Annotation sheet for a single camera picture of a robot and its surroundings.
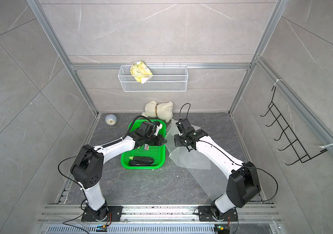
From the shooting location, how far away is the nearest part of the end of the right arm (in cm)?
58

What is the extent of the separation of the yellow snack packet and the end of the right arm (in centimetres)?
41

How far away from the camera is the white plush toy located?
3.65 ft

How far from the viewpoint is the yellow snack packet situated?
873mm

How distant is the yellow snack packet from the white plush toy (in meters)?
0.29

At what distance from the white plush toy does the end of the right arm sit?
38 cm
